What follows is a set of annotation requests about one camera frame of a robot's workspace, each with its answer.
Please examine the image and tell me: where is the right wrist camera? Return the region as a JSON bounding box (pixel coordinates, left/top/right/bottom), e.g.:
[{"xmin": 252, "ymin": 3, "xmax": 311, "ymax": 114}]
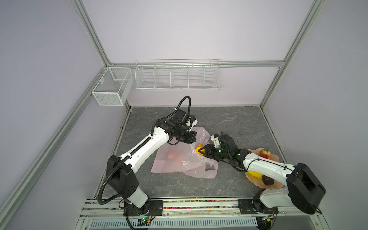
[{"xmin": 210, "ymin": 134, "xmax": 220, "ymax": 146}]

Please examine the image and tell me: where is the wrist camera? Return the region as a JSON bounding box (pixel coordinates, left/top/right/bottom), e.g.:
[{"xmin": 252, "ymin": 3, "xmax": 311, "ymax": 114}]
[
  {"xmin": 186, "ymin": 116, "xmax": 197, "ymax": 127},
  {"xmin": 210, "ymin": 134, "xmax": 220, "ymax": 146}
]

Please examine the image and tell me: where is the white vent grille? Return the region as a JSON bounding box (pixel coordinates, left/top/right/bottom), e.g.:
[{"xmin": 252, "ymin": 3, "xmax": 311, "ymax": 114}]
[{"xmin": 89, "ymin": 217, "xmax": 258, "ymax": 230}]

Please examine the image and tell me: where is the yellow banana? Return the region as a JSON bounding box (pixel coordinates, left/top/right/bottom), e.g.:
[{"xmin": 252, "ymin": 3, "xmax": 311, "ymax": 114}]
[{"xmin": 247, "ymin": 171, "xmax": 263, "ymax": 179}]

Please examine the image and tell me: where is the dark purple plum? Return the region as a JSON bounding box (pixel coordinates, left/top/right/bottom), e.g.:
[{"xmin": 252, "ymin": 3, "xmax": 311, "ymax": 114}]
[{"xmin": 262, "ymin": 175, "xmax": 275, "ymax": 186}]

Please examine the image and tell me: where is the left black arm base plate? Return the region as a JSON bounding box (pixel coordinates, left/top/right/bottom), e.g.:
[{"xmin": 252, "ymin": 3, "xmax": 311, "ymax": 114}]
[{"xmin": 126, "ymin": 200, "xmax": 163, "ymax": 216}]

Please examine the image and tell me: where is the yellow fruit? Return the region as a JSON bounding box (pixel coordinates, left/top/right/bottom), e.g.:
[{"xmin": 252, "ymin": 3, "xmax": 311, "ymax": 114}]
[{"xmin": 195, "ymin": 144, "xmax": 206, "ymax": 156}]

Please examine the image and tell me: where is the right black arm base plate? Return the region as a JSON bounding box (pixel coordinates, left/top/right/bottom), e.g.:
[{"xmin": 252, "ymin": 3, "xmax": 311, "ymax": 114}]
[{"xmin": 238, "ymin": 198, "xmax": 279, "ymax": 214}]

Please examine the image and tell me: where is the small white mesh basket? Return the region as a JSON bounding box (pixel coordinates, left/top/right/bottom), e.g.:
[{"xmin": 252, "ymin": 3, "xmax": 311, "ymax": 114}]
[{"xmin": 92, "ymin": 67, "xmax": 134, "ymax": 106}]

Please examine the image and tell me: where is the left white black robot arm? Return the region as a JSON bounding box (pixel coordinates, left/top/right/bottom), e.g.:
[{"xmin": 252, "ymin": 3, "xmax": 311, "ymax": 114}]
[{"xmin": 97, "ymin": 96, "xmax": 197, "ymax": 212}]

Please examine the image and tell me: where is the aluminium mounting rail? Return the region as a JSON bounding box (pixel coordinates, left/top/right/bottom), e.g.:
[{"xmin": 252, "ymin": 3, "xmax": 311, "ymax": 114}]
[{"xmin": 79, "ymin": 197, "xmax": 323, "ymax": 219}]

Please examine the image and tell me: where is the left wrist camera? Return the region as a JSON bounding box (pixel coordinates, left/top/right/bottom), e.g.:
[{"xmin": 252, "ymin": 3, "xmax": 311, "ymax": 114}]
[{"xmin": 186, "ymin": 116, "xmax": 197, "ymax": 127}]

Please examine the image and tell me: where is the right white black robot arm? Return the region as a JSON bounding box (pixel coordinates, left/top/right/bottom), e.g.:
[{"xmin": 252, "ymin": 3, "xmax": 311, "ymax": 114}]
[{"xmin": 195, "ymin": 141, "xmax": 326, "ymax": 215}]

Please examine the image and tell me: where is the red strawberry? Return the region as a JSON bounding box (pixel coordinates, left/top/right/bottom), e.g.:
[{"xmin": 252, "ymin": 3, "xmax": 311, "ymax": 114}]
[{"xmin": 260, "ymin": 149, "xmax": 271, "ymax": 159}]

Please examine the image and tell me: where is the red fruit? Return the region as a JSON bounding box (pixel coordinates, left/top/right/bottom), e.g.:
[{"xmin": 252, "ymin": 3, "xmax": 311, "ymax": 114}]
[{"xmin": 166, "ymin": 151, "xmax": 177, "ymax": 161}]

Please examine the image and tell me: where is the pink plastic bag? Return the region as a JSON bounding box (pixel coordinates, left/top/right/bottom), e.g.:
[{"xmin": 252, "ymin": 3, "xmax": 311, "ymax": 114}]
[{"xmin": 151, "ymin": 127, "xmax": 218, "ymax": 179}]

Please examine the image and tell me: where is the long white wire basket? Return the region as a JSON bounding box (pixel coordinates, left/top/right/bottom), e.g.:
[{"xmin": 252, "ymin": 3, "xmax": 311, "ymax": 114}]
[{"xmin": 135, "ymin": 59, "xmax": 222, "ymax": 91}]

